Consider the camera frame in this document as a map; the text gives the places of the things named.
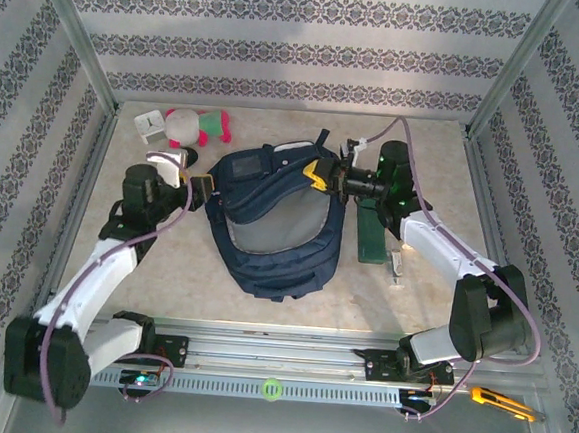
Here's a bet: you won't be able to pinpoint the aluminium frame post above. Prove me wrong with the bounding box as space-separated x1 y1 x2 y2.
15 0 131 117
463 0 572 148

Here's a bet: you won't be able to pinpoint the green tape ring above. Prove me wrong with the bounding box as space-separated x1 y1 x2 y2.
260 377 286 403

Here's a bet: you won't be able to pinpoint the perforated metal strip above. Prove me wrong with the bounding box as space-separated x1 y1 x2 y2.
90 363 402 412

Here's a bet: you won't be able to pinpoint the aluminium side rail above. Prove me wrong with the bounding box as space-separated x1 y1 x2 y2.
36 107 122 313
447 134 547 355

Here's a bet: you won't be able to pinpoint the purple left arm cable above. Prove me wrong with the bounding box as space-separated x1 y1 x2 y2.
34 156 197 433

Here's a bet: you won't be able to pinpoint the pink green plush toy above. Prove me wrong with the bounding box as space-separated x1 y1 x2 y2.
162 105 235 154

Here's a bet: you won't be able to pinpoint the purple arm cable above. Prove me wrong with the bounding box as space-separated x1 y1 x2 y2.
34 156 197 433
331 112 560 432

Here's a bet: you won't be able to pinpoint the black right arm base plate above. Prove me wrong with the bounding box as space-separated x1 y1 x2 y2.
362 347 458 390

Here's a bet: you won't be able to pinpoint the dark green book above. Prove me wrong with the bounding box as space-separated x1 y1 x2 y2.
351 201 392 266

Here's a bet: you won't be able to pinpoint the white alarm clock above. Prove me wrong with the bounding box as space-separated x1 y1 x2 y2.
132 107 169 147

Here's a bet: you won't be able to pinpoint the aluminium mounting rail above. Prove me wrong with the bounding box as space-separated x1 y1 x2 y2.
5 302 549 398

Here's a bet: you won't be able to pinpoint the yellow utility knife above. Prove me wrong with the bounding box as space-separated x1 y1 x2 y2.
468 384 541 424

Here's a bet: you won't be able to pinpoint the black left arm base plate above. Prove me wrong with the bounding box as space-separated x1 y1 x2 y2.
97 329 191 370

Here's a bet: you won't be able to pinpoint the navy blue backpack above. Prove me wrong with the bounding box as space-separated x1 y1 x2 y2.
196 119 352 308

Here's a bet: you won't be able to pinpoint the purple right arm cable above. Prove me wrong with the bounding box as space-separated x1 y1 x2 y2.
331 112 560 432

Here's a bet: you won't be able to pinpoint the small circuit board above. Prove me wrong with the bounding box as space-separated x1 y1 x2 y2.
119 368 163 389
397 389 440 410

